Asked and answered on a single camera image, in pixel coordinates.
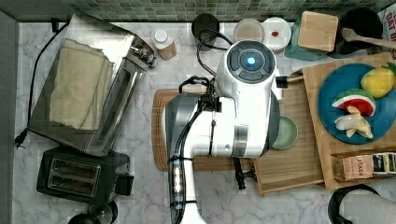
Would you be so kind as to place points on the wooden drawer with black handle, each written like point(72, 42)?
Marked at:
point(298, 165)

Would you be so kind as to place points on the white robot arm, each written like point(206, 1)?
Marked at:
point(238, 116)

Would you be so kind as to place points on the wooden drawer organizer box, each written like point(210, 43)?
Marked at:
point(327, 144)

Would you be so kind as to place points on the bamboo cutting board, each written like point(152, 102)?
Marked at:
point(161, 98)

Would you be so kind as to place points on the small white-capped spice bottle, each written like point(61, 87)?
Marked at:
point(164, 44)

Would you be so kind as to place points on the black cylindrical cup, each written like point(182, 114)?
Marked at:
point(205, 25)

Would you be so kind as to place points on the stainless steel toaster oven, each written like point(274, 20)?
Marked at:
point(131, 57)

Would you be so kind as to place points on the green small bowl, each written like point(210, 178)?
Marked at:
point(287, 133)

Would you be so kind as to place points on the glass jar of cereal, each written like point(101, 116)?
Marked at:
point(248, 29)

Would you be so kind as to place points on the white lidded small jar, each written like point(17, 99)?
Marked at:
point(277, 33)

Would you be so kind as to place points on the beige folded towel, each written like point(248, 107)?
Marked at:
point(81, 84)

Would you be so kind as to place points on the black pot with lid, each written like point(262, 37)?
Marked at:
point(97, 214)

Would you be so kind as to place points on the teal canister with wooden lid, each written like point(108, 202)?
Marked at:
point(312, 36)

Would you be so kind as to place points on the black two-slot toaster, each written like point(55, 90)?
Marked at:
point(68, 174)

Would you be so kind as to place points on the toy peeled banana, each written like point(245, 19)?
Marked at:
point(353, 123)

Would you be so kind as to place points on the toy watermelon slice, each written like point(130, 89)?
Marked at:
point(359, 98)

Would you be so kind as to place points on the stash tea bag box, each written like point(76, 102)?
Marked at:
point(350, 168)

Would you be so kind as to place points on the wooden spoon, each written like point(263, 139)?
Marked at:
point(350, 35)

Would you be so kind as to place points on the white kettle on black base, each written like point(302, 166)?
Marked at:
point(360, 204)

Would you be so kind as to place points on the toy lemon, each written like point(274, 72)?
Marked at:
point(379, 81)

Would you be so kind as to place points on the black utensil holder pot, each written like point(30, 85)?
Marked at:
point(364, 22)

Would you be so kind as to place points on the tea bag packets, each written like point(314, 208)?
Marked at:
point(384, 163)

